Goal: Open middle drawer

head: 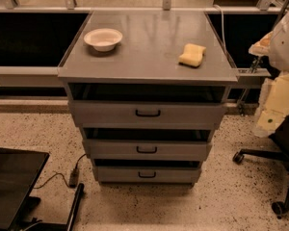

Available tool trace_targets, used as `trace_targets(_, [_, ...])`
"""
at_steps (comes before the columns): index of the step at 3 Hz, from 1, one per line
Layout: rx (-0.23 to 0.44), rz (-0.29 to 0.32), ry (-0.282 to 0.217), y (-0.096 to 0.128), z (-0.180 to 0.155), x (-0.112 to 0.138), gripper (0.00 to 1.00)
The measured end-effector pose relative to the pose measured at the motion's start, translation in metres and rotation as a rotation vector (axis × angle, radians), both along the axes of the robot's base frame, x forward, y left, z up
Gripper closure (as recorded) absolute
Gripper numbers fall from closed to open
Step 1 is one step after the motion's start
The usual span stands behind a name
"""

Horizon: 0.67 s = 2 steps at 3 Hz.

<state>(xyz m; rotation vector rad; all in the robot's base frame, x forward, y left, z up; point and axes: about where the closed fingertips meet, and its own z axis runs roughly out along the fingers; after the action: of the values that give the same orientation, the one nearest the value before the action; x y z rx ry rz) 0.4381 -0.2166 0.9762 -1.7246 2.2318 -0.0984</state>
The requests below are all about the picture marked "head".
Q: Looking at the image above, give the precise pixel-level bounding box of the grey drawer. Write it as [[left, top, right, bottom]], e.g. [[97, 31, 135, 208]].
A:
[[92, 167, 201, 184], [83, 140, 212, 161], [69, 101, 225, 130]]

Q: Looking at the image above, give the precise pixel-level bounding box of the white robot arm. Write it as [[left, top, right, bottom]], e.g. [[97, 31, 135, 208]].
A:
[[249, 11, 289, 138]]

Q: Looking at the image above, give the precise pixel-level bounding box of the grey drawer cabinet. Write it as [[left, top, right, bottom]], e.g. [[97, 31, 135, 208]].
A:
[[59, 10, 237, 185]]

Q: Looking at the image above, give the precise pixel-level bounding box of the grey top drawer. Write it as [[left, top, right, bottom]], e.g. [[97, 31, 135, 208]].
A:
[[69, 101, 225, 130]]

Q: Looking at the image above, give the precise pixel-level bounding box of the grey bottom drawer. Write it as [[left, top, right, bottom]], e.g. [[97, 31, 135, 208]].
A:
[[92, 167, 201, 184]]

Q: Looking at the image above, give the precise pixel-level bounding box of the yellow sponge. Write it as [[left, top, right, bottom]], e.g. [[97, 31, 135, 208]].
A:
[[178, 43, 206, 67]]

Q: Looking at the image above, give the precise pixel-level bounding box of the white bowl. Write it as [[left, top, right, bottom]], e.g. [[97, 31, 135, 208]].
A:
[[84, 28, 122, 52]]

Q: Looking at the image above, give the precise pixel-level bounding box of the black power adapter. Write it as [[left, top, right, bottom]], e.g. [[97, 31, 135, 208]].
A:
[[68, 168, 79, 188]]

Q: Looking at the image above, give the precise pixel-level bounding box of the black stand bar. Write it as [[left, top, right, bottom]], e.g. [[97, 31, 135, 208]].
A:
[[66, 183, 85, 231]]

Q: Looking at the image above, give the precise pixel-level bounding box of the metal diagonal rod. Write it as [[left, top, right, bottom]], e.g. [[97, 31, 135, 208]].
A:
[[237, 57, 262, 116]]

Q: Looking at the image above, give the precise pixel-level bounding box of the black office chair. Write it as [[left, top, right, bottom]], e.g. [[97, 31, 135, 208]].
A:
[[232, 115, 289, 218]]

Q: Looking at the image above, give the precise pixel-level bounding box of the black monitor screen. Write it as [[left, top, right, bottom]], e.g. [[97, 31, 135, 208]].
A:
[[0, 147, 49, 231]]

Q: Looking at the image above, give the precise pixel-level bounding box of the black adapter cable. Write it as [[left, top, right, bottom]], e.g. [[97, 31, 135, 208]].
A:
[[33, 153, 87, 190]]

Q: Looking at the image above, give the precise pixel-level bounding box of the white cable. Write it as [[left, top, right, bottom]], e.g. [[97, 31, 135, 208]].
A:
[[212, 4, 229, 57]]

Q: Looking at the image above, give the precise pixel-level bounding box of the metal rail frame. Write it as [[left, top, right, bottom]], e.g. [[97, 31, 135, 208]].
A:
[[0, 6, 282, 90]]

